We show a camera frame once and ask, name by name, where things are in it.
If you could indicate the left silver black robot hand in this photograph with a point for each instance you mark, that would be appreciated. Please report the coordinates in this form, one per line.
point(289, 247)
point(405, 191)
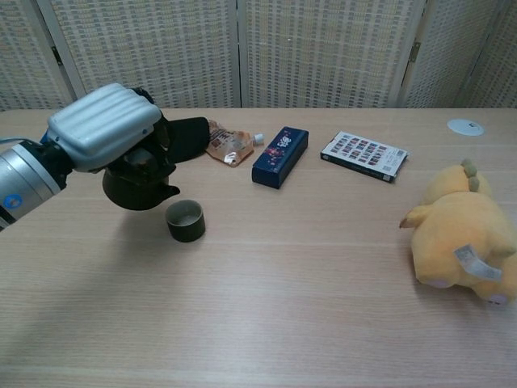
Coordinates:
point(101, 125)

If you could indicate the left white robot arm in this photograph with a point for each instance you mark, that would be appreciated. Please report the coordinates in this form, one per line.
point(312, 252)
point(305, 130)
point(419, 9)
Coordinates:
point(24, 182)

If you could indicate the brass screen hinge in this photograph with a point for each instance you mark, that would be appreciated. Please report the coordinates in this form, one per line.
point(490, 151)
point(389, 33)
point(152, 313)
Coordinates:
point(415, 51)
point(56, 56)

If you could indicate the black baseball cap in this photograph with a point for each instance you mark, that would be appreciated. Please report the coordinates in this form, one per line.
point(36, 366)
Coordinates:
point(190, 137)

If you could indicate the orange spouted drink pouch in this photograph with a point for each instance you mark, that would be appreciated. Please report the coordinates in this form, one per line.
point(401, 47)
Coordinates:
point(230, 145)

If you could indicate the small dark green teacup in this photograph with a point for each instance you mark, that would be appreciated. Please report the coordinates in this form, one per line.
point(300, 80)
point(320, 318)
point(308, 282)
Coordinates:
point(186, 230)

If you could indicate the long navy blue box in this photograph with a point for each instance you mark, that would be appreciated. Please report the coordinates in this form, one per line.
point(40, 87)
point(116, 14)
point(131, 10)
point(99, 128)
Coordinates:
point(278, 157)

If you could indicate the woven folding screen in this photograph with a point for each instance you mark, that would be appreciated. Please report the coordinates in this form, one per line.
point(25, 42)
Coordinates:
point(282, 52)

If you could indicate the flat box with picture grid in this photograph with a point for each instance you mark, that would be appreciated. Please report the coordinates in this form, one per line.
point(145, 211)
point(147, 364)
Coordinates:
point(363, 153)

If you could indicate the yellow plush toy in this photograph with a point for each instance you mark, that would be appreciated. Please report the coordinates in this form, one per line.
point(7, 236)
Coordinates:
point(456, 230)

